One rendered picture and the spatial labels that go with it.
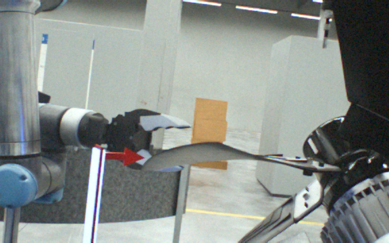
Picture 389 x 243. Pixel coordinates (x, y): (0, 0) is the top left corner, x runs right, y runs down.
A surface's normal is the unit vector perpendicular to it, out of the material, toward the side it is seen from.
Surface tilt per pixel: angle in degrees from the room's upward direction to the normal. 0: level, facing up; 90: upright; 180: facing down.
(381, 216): 59
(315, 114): 90
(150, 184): 90
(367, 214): 66
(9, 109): 89
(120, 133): 84
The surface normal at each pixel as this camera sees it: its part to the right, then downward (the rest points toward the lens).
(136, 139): 0.90, 0.13
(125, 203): 0.62, 0.11
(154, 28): 0.04, 0.06
